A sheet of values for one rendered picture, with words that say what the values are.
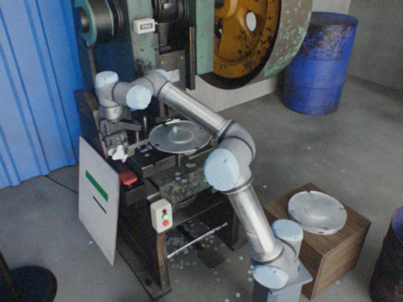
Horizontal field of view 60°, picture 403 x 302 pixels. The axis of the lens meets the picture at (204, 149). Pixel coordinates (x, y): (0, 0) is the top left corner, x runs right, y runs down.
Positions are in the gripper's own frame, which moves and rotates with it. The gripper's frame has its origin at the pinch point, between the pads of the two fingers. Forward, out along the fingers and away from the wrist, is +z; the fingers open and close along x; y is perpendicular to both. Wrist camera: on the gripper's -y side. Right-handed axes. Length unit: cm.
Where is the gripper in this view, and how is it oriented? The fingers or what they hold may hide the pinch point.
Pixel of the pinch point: (124, 158)
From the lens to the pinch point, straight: 140.9
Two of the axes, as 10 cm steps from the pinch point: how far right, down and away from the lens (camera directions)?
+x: 6.1, 4.4, -6.7
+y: -8.0, 3.3, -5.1
